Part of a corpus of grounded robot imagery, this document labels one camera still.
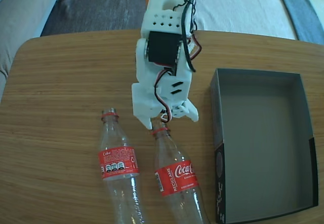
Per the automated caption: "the black cable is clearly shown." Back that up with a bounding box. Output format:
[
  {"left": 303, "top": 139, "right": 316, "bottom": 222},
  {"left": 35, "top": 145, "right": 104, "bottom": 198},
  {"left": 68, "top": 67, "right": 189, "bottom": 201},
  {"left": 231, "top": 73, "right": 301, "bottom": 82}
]
[{"left": 173, "top": 0, "right": 207, "bottom": 72}]

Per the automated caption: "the dark grey striped rug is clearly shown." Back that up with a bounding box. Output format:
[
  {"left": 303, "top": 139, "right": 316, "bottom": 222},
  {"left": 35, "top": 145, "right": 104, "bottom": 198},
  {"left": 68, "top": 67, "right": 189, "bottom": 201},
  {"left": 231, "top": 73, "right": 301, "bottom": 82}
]
[{"left": 40, "top": 0, "right": 279, "bottom": 36}]

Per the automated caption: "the grey cardboard box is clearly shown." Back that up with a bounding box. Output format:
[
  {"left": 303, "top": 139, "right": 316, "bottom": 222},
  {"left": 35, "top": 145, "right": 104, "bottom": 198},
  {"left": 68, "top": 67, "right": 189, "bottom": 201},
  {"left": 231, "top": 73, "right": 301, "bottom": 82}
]
[{"left": 210, "top": 68, "right": 319, "bottom": 224}]

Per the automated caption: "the clear bottle Coca-Cola logo label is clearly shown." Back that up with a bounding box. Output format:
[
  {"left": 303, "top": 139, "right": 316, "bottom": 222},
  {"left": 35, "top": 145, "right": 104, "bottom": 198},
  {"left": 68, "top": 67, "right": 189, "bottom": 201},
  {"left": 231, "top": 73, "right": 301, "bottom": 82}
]
[{"left": 151, "top": 119, "right": 211, "bottom": 224}]

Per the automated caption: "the blue grey cushion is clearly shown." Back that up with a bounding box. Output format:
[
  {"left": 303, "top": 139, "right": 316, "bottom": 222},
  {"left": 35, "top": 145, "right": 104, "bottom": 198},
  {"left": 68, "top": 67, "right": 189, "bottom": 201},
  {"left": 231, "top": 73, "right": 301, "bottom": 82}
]
[{"left": 274, "top": 0, "right": 324, "bottom": 45}]

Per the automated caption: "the clear bottle Coke nutrition label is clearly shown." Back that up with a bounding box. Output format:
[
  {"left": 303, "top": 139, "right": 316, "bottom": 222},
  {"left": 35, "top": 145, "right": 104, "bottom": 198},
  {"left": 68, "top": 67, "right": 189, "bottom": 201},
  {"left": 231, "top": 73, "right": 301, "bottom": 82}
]
[{"left": 98, "top": 107, "right": 149, "bottom": 224}]

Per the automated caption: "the white cushion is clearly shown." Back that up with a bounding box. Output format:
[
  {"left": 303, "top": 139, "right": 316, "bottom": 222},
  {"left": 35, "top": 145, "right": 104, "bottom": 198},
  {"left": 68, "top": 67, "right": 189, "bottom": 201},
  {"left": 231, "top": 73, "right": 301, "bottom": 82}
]
[{"left": 194, "top": 0, "right": 297, "bottom": 41}]

